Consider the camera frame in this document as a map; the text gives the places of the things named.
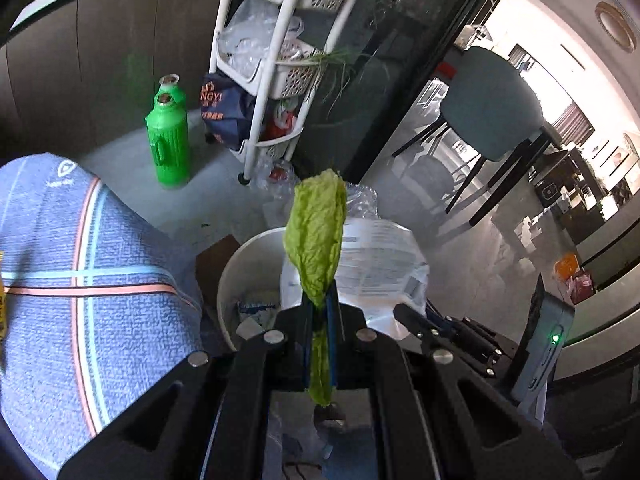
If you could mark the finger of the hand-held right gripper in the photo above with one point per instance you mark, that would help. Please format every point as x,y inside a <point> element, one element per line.
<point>420,327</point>
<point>480,335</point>

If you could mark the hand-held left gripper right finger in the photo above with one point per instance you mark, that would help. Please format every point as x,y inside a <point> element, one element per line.
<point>333,345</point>

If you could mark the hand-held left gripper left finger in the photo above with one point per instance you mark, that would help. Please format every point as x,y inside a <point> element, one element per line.
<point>307,345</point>

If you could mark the blue packet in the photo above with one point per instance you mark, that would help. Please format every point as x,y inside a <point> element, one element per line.
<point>256,310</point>

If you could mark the white round waste bin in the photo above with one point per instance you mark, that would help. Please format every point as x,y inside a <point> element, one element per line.
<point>235,280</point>

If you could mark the green vegetable leaf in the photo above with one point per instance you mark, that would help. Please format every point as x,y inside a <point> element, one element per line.
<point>317,230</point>

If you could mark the orange plastic bag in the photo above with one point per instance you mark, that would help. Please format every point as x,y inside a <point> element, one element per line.
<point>570,270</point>

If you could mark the brown cardboard piece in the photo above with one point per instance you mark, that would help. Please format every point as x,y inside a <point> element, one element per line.
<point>215,265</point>

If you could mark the clear crumpled plastic bag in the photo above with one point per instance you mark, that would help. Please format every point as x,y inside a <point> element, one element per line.
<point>362,202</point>

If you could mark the red and white packets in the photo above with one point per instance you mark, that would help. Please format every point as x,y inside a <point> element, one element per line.
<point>280,120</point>

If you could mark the grey dining chair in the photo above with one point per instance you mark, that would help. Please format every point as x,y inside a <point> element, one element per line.
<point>490,105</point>

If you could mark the green thermos bottle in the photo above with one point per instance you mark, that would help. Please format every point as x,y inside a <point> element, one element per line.
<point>167,145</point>
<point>175,87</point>

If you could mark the dark blue shopping bag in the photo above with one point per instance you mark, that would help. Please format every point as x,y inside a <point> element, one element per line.
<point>225,110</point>

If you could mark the black framed glass door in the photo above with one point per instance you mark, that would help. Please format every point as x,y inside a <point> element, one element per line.
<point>400,60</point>

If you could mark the white plastic storage rack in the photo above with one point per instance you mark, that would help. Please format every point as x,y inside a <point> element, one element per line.
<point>272,75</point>

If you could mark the green onion bunch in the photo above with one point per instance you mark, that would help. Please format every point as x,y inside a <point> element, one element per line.
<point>340,60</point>

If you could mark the bundle of clear plastic bags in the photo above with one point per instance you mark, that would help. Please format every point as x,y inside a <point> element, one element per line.
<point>250,40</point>

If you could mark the round ceiling light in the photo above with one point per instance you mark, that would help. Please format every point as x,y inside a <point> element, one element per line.
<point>615,25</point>

